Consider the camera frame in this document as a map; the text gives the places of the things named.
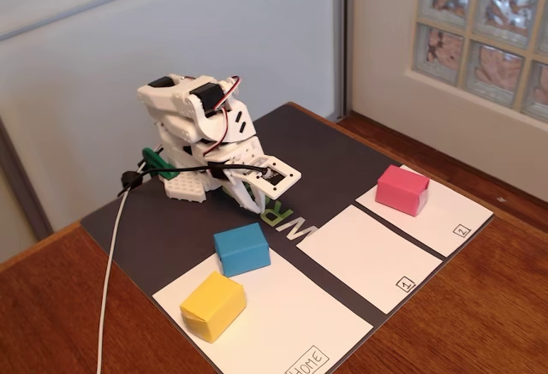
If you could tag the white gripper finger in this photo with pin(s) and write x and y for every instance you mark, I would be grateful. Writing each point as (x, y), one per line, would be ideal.
(246, 198)
(260, 200)

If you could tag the red paper box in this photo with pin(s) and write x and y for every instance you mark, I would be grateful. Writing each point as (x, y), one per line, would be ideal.
(400, 190)

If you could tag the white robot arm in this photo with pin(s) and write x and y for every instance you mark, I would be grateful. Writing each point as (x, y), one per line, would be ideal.
(171, 100)

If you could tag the blue paper box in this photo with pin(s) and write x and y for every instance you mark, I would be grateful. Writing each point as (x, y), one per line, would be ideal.
(242, 247)

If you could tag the yellow paper box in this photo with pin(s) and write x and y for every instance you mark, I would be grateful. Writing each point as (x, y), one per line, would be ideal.
(214, 305)

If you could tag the white zone one sheet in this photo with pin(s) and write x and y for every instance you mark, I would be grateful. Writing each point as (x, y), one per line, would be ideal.
(368, 258)

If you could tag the white home zone sheet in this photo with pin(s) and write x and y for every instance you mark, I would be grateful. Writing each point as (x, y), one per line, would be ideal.
(308, 314)

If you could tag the white zone two sheet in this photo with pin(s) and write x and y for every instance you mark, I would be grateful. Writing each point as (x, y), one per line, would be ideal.
(449, 215)

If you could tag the green clamp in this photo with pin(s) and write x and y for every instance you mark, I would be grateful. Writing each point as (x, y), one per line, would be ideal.
(160, 164)

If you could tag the dark grey mat board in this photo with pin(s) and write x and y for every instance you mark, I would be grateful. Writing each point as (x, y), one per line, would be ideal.
(334, 156)

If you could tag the pale frosted door panel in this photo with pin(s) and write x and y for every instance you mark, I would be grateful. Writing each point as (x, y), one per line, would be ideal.
(171, 27)

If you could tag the glass block window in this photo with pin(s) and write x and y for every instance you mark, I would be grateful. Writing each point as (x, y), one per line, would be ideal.
(501, 10)

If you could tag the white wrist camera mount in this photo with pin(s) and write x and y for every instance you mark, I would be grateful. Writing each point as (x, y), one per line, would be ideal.
(293, 176)

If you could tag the grey metal door post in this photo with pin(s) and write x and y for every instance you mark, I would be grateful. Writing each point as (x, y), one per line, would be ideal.
(343, 40)

